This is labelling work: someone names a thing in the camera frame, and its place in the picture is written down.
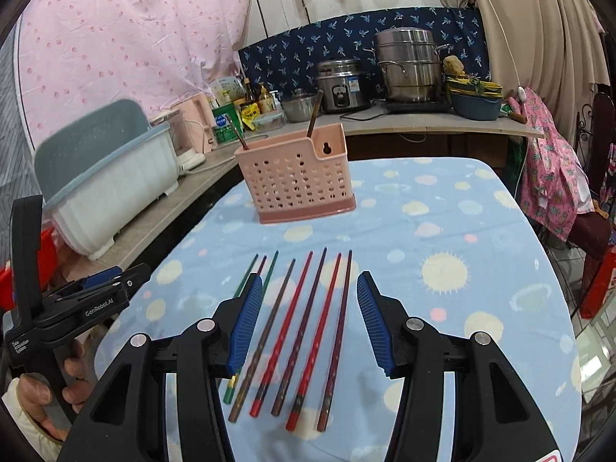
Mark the dark red iron chair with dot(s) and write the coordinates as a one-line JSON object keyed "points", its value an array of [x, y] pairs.
{"points": [[592, 231]]}

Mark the blue plastic basin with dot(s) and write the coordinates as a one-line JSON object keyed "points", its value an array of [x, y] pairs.
{"points": [[476, 108]]}

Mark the green chopstick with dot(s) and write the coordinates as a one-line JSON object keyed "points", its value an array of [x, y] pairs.
{"points": [[248, 274], [269, 269]]}

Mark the white kitchen appliance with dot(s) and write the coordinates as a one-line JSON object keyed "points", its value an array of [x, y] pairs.
{"points": [[185, 159]]}

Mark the small steel pot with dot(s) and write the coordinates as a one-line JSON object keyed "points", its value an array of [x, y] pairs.
{"points": [[301, 108]]}

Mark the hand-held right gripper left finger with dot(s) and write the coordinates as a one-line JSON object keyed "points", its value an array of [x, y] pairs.
{"points": [[248, 317]]}

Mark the pink dotted hanging cloth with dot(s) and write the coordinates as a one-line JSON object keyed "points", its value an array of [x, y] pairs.
{"points": [[120, 43]]}

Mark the clear food container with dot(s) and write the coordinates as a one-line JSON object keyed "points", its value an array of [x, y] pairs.
{"points": [[268, 121]]}

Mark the grey stone counter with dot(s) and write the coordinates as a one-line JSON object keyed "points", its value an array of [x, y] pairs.
{"points": [[183, 202]]}

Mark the large steel steamer pot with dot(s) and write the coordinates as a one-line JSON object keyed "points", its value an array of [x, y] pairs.
{"points": [[409, 67]]}

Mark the person's left hand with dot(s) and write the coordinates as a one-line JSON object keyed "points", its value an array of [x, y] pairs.
{"points": [[33, 394]]}

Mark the black induction cooker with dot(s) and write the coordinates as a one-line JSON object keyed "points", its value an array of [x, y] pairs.
{"points": [[418, 106]]}

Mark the brown loofah sponge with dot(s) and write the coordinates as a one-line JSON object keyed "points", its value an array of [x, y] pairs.
{"points": [[453, 66]]}

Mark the beige curtain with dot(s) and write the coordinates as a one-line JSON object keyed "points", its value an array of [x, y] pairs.
{"points": [[539, 33]]}

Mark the steel rice cooker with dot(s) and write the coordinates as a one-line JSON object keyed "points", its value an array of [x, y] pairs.
{"points": [[341, 86]]}

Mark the dark glass bottle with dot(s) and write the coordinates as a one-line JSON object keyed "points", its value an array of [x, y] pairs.
{"points": [[248, 90]]}

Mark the pink pineapple print garment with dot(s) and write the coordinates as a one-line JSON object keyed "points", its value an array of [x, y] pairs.
{"points": [[553, 178]]}

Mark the brown chopstick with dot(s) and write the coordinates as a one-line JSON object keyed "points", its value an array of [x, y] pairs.
{"points": [[268, 327], [301, 327], [315, 113], [239, 135]]}

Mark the navy floral cloth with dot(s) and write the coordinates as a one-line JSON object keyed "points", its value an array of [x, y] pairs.
{"points": [[298, 48]]}

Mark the red bag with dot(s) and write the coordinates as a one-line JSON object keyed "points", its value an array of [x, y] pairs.
{"points": [[601, 284]]}

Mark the pink electric kettle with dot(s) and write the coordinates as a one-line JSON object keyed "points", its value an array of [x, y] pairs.
{"points": [[199, 120]]}

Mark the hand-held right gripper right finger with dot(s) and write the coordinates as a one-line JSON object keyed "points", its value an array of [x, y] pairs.
{"points": [[373, 317]]}

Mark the yellow rimmed bowls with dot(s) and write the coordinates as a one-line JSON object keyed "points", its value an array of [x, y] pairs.
{"points": [[474, 87]]}

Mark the red plastic basin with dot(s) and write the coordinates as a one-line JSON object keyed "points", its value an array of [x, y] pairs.
{"points": [[50, 250]]}

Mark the clear pump bottle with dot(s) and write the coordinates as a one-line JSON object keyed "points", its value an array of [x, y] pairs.
{"points": [[274, 102]]}

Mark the wooden counter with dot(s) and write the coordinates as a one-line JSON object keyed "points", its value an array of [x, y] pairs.
{"points": [[433, 125]]}

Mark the white dish drainer grey lid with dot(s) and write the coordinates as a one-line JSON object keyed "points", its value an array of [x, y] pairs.
{"points": [[120, 192]]}

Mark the white printed carton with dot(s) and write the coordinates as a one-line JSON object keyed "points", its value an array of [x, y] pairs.
{"points": [[224, 90]]}

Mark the pink perforated utensil holder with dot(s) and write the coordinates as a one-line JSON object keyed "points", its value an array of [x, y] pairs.
{"points": [[298, 178]]}

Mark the maroon chopstick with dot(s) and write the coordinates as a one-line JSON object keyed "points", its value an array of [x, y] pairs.
{"points": [[261, 264], [336, 337]]}

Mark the yellow packet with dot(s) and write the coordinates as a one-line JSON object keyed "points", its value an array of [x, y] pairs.
{"points": [[250, 116]]}

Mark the red chopstick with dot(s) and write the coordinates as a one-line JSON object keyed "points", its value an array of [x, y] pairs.
{"points": [[284, 327], [316, 337]]}

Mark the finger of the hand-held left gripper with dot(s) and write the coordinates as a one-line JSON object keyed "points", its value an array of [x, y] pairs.
{"points": [[103, 276], [134, 279]]}

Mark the blue planet print tablecloth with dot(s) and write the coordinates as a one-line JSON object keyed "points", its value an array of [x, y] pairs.
{"points": [[433, 231]]}

